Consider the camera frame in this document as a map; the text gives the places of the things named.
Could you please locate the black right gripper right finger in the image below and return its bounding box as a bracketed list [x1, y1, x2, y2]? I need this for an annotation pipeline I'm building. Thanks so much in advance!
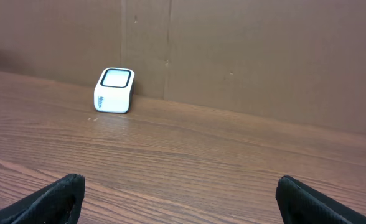
[276, 175, 366, 224]

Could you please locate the white barcode scanner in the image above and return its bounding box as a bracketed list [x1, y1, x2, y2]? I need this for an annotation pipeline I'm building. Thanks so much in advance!
[93, 67, 135, 114]

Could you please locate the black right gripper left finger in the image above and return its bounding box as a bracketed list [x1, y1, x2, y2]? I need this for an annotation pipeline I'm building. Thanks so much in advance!
[0, 174, 85, 224]

